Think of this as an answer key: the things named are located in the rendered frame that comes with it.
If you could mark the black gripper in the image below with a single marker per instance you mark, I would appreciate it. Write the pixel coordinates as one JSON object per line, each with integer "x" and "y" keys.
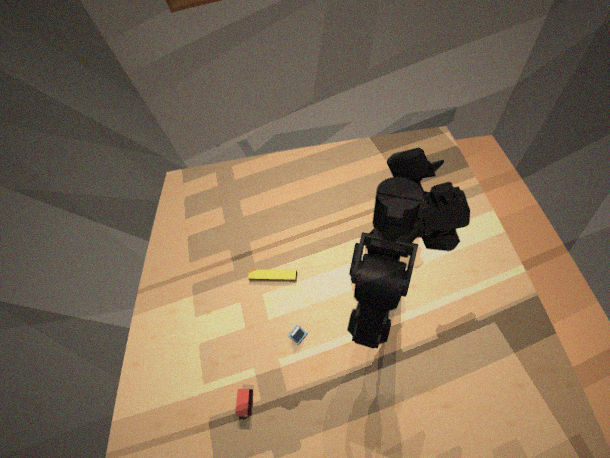
{"x": 413, "y": 165}

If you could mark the yellow bar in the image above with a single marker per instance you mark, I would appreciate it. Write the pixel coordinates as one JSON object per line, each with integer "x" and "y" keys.
{"x": 272, "y": 275}

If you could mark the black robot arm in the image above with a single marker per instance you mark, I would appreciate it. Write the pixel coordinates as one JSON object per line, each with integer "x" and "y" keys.
{"x": 381, "y": 279}

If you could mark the red rectangular block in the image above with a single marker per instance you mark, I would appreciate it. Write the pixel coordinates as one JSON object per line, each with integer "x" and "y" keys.
{"x": 244, "y": 402}

